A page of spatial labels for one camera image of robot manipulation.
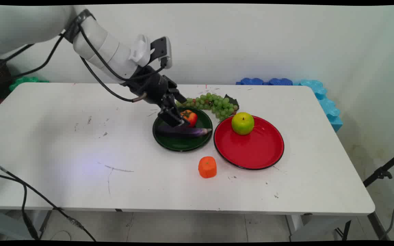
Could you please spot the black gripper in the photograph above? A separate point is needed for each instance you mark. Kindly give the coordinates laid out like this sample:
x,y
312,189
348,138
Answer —
x,y
150,85

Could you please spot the purple toy eggplant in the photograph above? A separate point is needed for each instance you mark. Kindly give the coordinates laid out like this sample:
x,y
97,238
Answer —
x,y
190,132

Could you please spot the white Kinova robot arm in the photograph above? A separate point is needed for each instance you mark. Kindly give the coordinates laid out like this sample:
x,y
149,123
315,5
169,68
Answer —
x,y
29,24

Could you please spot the red toy tomato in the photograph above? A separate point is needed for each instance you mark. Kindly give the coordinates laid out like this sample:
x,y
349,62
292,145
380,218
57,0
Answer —
x,y
192,118

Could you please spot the dark green plate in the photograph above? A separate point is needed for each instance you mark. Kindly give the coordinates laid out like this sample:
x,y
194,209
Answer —
x,y
180,143

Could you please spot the green toy grape bunch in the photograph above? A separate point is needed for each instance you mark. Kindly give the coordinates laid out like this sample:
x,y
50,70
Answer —
x,y
217,104

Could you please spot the dark green grape leaf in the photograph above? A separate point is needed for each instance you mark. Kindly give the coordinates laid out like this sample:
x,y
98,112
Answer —
x,y
233,100

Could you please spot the orange toy carrot chunk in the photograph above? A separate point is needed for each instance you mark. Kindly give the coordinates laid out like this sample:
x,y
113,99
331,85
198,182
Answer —
x,y
207,168

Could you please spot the green toy apple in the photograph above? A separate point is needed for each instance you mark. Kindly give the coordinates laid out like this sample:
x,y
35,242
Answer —
x,y
243,123

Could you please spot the dark blue foam mat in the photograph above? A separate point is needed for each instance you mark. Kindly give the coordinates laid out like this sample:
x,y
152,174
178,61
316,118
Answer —
x,y
280,82
251,81

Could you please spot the red plate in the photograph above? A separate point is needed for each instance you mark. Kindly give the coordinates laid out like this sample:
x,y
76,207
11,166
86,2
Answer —
x,y
251,150

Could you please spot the green foam mat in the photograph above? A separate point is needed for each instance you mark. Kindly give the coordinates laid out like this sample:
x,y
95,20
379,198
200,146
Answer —
x,y
26,82

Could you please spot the cyan foam mat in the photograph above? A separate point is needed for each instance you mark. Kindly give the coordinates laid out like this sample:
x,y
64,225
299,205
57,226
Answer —
x,y
327,106

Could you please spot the white table leg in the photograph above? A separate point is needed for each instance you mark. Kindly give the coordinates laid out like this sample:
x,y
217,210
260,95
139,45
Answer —
x,y
306,227

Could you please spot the grey table leg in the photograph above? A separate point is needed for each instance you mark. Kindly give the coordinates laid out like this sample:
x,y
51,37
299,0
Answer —
x,y
15,223

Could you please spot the black tripod stand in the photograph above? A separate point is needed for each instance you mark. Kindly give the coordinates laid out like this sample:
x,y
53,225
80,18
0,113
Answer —
x,y
381,172

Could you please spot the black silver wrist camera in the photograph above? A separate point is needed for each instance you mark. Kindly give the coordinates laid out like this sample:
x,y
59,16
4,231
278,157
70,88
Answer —
x,y
162,48

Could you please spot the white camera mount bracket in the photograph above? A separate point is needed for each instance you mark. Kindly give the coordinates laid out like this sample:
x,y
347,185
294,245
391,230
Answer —
x,y
141,49

